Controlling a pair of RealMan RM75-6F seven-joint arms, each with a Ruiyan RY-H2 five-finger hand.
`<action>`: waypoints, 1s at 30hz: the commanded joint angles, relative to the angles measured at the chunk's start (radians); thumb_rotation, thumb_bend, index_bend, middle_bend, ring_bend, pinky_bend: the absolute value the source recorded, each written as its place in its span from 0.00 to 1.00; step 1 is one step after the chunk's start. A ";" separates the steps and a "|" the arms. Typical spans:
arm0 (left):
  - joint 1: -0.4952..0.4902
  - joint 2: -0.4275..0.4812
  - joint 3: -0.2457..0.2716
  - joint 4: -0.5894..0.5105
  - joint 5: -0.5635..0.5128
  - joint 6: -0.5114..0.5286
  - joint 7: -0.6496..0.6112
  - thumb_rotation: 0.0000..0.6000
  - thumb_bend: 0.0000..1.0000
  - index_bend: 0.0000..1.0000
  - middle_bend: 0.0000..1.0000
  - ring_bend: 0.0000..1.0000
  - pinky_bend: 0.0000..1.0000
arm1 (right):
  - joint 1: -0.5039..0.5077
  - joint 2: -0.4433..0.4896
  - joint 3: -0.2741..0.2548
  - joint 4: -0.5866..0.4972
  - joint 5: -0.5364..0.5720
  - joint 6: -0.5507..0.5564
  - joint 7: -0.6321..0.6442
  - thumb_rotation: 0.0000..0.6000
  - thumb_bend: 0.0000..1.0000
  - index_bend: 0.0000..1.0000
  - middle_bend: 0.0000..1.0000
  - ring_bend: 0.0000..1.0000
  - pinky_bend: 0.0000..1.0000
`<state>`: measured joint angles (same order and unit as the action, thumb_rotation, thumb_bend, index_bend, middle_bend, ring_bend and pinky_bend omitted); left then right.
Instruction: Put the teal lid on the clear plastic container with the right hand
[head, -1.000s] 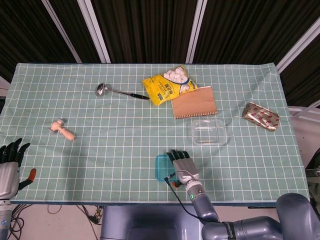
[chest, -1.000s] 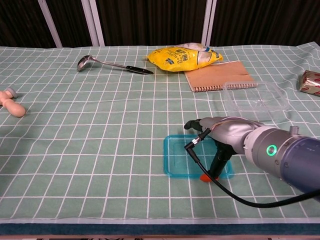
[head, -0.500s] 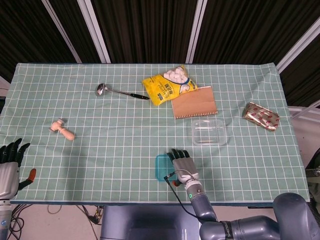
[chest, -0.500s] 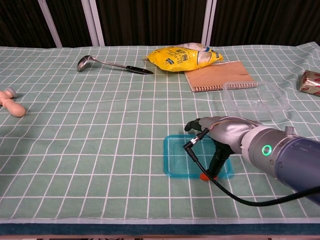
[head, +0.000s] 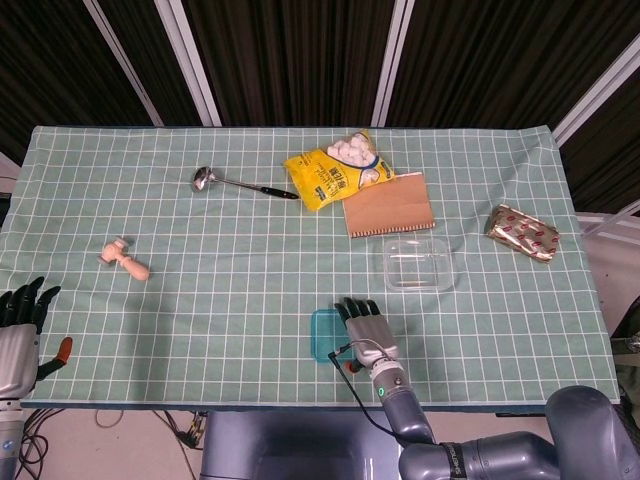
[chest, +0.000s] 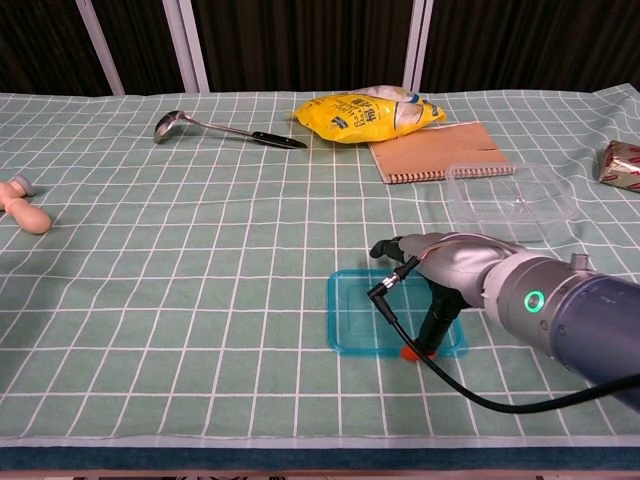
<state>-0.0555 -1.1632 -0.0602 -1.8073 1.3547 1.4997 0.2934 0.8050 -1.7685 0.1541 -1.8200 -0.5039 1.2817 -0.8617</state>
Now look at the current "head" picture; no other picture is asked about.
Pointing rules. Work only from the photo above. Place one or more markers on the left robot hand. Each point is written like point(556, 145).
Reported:
point(17, 355)

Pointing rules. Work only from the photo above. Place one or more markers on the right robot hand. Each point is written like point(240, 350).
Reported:
point(372, 337)

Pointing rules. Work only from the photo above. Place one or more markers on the blue plastic lid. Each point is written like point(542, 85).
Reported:
point(325, 335)

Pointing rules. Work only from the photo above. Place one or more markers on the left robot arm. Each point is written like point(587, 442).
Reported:
point(9, 445)

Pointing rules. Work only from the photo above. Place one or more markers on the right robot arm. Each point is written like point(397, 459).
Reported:
point(405, 410)

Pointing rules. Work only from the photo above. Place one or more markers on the clear plastic container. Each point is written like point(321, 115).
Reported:
point(415, 265)

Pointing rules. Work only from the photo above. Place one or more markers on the blue-grey robot torso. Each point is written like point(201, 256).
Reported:
point(300, 440)

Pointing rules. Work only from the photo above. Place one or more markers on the brown spiral notebook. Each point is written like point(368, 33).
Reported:
point(390, 210)

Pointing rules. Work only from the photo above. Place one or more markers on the beige wooden mallet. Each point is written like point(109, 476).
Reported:
point(132, 267)

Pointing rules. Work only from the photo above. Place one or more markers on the green checked tablecloth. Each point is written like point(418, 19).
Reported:
point(225, 300)

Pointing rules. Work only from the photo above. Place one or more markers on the yellow snack bag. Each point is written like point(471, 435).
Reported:
point(325, 175)

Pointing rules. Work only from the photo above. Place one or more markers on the gold foil packet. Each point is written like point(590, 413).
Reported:
point(522, 232)

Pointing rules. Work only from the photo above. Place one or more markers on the black curtain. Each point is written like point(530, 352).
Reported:
point(300, 50)

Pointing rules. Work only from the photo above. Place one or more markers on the white double frame post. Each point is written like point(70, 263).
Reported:
point(392, 60)

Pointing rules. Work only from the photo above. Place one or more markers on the thin white frame post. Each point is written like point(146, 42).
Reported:
point(125, 65)

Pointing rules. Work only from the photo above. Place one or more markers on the slanted white frame post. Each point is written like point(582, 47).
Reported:
point(595, 95)

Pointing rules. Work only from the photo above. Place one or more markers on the wide white frame post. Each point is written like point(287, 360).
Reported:
point(190, 60)

